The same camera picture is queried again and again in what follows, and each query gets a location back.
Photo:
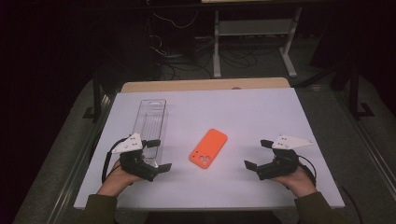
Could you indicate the clear plastic packaging tray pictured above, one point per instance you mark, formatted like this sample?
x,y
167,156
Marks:
x,y
152,118

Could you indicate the person's left hand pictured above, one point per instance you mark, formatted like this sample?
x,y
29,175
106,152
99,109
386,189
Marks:
x,y
116,182

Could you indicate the orange phone case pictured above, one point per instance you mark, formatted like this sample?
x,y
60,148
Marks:
x,y
208,148

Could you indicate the black metal stand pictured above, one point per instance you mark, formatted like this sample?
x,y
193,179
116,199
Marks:
x,y
354,93
96,93

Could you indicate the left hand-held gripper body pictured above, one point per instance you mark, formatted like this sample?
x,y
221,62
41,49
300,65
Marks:
x,y
137,168

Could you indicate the person's right hand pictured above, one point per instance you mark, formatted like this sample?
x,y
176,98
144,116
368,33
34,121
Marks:
x,y
297,183

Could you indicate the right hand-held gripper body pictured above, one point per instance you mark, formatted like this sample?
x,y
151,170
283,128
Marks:
x,y
280,166

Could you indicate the grey metal rail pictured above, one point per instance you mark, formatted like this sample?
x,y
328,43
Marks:
x,y
84,155
370,152

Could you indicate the white metal table frame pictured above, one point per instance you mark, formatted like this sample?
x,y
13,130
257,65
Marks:
x,y
253,27

